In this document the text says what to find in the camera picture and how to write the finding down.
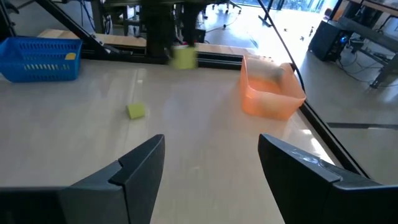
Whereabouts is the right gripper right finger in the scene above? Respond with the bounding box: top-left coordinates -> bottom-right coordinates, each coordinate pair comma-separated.
257,133 -> 398,224

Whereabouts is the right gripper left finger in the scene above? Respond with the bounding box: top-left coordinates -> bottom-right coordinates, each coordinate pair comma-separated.
0,134 -> 166,224

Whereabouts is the green foam cylinder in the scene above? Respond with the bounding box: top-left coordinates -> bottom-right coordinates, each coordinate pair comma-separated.
125,101 -> 146,120

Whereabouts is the large green foam cube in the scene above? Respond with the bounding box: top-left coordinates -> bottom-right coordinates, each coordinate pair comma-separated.
169,45 -> 199,70

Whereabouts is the orange plastic bin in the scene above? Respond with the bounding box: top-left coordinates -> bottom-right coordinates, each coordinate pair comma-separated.
239,54 -> 308,121

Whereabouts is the wooden platform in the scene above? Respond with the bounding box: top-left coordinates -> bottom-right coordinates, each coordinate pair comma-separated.
37,28 -> 253,57

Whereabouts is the blue plastic basket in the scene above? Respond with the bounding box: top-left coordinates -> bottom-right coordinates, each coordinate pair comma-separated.
0,36 -> 83,83

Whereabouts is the black computer tower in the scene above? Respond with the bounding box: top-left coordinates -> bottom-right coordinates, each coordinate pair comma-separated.
307,19 -> 348,62

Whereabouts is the black desk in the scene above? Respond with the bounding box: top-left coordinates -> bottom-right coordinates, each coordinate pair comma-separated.
329,0 -> 398,90

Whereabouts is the long black cable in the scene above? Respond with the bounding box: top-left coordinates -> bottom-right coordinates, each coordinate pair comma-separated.
256,0 -> 307,93

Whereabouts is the black frame strut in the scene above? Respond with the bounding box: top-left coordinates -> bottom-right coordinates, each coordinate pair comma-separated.
34,0 -> 122,56

